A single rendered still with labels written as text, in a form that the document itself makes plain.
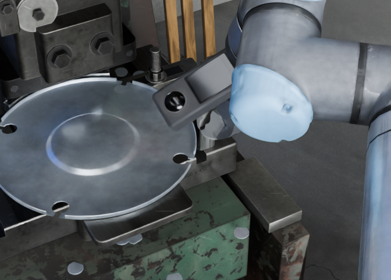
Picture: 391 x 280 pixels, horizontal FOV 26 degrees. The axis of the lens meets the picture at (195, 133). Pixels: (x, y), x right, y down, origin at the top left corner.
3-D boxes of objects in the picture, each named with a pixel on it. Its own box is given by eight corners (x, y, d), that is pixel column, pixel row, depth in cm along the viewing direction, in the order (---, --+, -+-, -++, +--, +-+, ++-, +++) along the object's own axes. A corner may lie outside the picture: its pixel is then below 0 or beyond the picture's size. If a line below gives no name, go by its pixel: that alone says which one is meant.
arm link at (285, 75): (353, 113, 71) (363, 9, 77) (222, 97, 73) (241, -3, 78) (345, 156, 78) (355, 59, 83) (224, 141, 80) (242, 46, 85)
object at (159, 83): (215, 94, 139) (216, 42, 133) (123, 126, 133) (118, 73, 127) (198, 74, 143) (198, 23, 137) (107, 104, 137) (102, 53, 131)
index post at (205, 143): (216, 145, 130) (217, 97, 124) (199, 152, 129) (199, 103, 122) (207, 135, 132) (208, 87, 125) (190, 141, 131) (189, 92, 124)
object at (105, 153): (216, 97, 127) (217, 93, 126) (164, 238, 106) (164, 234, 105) (36, 68, 132) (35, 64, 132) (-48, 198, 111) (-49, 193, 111)
